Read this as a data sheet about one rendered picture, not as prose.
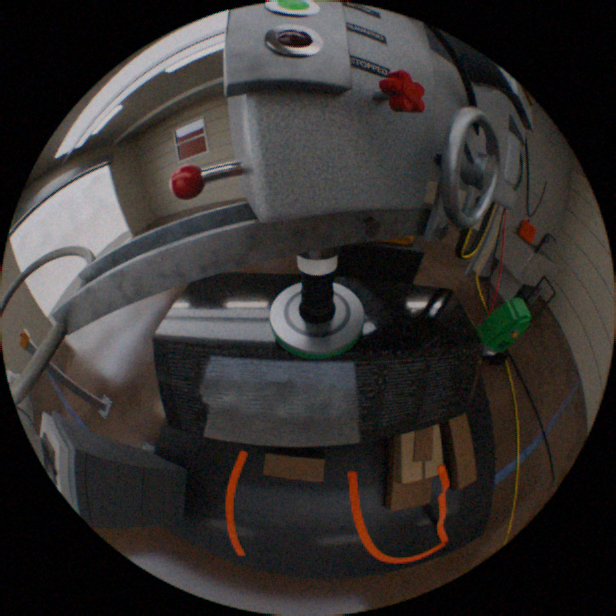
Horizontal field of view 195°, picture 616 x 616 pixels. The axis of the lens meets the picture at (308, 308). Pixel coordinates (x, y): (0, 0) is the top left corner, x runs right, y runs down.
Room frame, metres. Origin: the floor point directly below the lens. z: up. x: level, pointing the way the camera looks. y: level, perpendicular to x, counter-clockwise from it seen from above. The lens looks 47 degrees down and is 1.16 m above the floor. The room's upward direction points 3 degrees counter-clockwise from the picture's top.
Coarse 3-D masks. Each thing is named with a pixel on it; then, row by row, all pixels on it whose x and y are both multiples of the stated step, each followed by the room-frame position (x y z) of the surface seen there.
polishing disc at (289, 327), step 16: (288, 288) 0.35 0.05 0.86; (336, 288) 0.34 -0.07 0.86; (288, 304) 0.29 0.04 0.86; (336, 304) 0.28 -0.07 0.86; (352, 304) 0.28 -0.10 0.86; (272, 320) 0.25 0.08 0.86; (288, 320) 0.24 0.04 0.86; (336, 320) 0.24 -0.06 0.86; (352, 320) 0.23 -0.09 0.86; (288, 336) 0.20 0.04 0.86; (304, 336) 0.20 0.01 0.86; (320, 336) 0.20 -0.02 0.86; (336, 336) 0.20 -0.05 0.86; (352, 336) 0.19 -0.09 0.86; (304, 352) 0.17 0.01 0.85; (320, 352) 0.17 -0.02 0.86
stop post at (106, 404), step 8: (24, 336) -0.04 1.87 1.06; (24, 344) -0.09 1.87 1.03; (32, 344) -0.03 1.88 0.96; (32, 352) -0.08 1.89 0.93; (48, 368) -0.07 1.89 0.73; (56, 368) -0.02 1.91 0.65; (56, 376) -0.08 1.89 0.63; (64, 376) -0.03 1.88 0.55; (64, 384) -0.09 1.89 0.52; (72, 384) -0.04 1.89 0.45; (80, 392) -0.06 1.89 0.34; (88, 392) -0.02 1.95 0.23; (88, 400) -0.08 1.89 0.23; (96, 400) -0.04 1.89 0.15; (104, 400) 0.00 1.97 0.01; (104, 408) -0.07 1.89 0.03; (104, 416) -0.15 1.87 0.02
